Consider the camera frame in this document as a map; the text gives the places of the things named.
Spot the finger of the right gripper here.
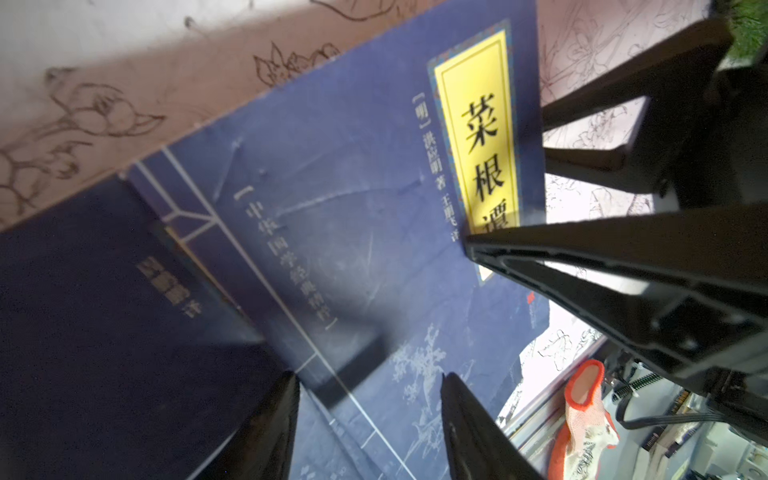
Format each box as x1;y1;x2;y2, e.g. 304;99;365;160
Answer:
542;18;733;194
465;203;767;375

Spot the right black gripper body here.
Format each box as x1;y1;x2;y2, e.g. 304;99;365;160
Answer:
659;53;768;433

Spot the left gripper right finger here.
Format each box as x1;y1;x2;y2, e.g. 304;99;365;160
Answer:
440;372;541;480

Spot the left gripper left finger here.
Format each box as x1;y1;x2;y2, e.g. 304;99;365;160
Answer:
198;371;300;479

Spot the dark blue book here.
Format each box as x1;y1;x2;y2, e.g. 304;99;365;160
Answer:
1;178;283;479
129;1;549;479

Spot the green artificial grass mat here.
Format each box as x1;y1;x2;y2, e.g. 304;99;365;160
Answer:
711;0;767;60

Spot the patterned red white glove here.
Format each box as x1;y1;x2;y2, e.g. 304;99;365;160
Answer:
547;359;620;480

